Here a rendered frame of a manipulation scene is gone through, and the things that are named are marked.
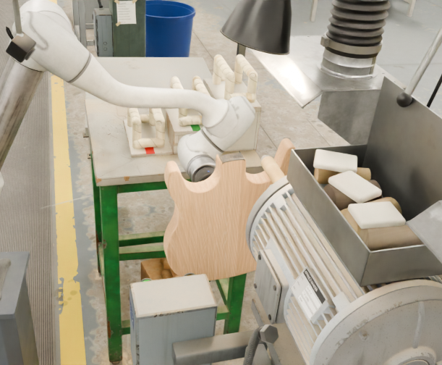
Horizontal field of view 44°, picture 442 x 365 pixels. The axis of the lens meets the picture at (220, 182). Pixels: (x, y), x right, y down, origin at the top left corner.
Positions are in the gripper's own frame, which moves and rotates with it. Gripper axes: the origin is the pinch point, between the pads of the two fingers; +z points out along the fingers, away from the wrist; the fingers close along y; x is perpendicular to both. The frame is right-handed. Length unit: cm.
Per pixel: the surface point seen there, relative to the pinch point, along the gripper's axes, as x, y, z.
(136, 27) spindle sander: -20, -12, -219
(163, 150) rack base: -8, 7, -52
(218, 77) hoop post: 9, -19, -70
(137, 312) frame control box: 13, 30, 38
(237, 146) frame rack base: -9, -20, -49
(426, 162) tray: 47, -14, 53
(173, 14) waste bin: -48, -59, -329
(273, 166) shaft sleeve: 24.6, -5.8, 15.2
